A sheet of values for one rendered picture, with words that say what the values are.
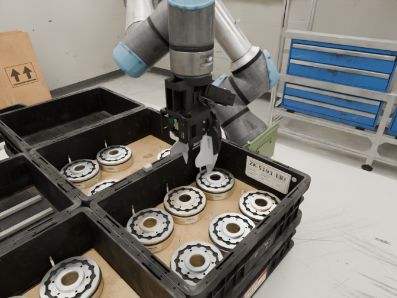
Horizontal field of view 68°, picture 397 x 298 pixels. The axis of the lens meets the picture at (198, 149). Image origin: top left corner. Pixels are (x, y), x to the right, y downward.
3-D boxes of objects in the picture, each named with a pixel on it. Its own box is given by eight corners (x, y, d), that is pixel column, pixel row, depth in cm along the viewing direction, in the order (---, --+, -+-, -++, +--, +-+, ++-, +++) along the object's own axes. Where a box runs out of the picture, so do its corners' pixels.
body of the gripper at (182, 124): (160, 136, 57) (156, 75, 50) (190, 121, 62) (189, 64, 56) (190, 149, 53) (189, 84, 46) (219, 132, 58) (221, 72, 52)
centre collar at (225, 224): (228, 217, 65) (228, 216, 65) (249, 227, 63) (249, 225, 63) (217, 232, 62) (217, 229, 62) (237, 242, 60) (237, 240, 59)
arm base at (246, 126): (240, 144, 113) (225, 122, 113) (273, 123, 104) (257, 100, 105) (225, 156, 100) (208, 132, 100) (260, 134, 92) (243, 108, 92)
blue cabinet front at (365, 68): (280, 107, 252) (292, 38, 223) (374, 129, 216) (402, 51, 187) (279, 107, 250) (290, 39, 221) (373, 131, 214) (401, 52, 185)
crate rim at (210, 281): (213, 141, 85) (214, 133, 84) (312, 184, 68) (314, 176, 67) (87, 212, 60) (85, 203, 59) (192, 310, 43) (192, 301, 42)
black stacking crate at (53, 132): (105, 112, 125) (100, 87, 119) (149, 135, 108) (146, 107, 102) (3, 148, 100) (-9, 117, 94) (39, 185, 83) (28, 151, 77)
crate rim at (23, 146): (101, 91, 120) (100, 85, 119) (147, 112, 103) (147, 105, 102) (-8, 123, 95) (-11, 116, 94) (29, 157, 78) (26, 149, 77)
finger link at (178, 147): (163, 165, 63) (167, 131, 58) (181, 154, 67) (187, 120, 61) (173, 173, 62) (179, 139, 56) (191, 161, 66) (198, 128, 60)
